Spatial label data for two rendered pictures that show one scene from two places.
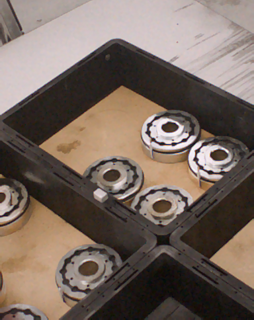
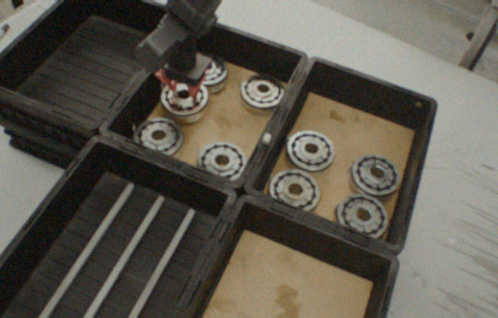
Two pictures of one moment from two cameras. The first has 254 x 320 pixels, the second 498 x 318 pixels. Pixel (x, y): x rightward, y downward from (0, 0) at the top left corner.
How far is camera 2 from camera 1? 0.64 m
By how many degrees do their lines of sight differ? 36
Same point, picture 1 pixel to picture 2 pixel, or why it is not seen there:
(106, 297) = (177, 171)
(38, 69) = (426, 85)
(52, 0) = not seen: outside the picture
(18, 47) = (442, 66)
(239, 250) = (283, 257)
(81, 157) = (331, 127)
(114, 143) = (352, 144)
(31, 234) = (250, 121)
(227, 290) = (205, 247)
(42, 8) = not seen: outside the picture
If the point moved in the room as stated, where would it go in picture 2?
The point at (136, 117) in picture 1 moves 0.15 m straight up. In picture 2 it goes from (386, 150) to (410, 105)
